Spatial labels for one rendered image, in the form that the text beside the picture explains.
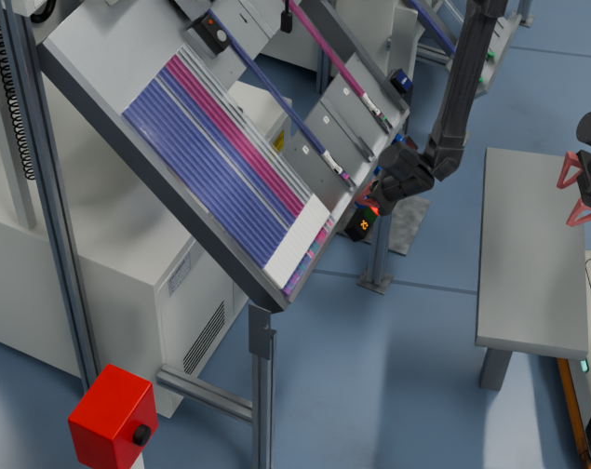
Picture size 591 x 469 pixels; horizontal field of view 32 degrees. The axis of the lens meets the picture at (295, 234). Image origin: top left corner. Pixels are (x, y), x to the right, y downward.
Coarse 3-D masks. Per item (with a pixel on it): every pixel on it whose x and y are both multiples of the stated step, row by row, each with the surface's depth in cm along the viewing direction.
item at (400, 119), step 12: (396, 120) 250; (396, 132) 247; (384, 144) 243; (372, 168) 238; (360, 180) 236; (360, 192) 234; (348, 204) 230; (336, 216) 229; (336, 228) 226; (324, 240) 223; (312, 264) 218; (300, 276) 217; (300, 288) 215; (288, 300) 212
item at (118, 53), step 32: (96, 0) 199; (128, 0) 205; (160, 0) 210; (224, 0) 222; (256, 0) 228; (64, 32) 193; (96, 32) 198; (128, 32) 203; (160, 32) 208; (256, 32) 226; (96, 64) 196; (128, 64) 201; (160, 64) 206; (224, 64) 218; (128, 96) 199; (160, 160) 201
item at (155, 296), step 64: (64, 128) 260; (0, 192) 245; (128, 192) 246; (0, 256) 250; (128, 256) 233; (192, 256) 242; (0, 320) 275; (64, 320) 258; (128, 320) 244; (192, 320) 258
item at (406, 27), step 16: (400, 0) 267; (400, 16) 266; (416, 16) 265; (400, 32) 270; (416, 32) 271; (400, 48) 274; (416, 48) 278; (400, 64) 278; (400, 208) 329; (416, 208) 329; (400, 224) 324; (416, 224) 324; (368, 240) 320; (400, 240) 320
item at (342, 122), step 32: (352, 64) 245; (352, 96) 243; (384, 96) 250; (320, 128) 233; (352, 128) 240; (384, 128) 247; (288, 160) 224; (320, 160) 231; (352, 160) 237; (320, 192) 228
